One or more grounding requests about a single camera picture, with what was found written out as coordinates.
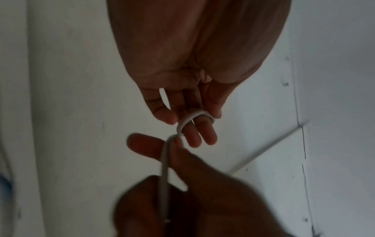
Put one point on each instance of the person's right hand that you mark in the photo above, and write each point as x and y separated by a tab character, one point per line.
219	208

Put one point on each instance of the person's left hand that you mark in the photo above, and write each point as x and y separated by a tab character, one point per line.
190	41

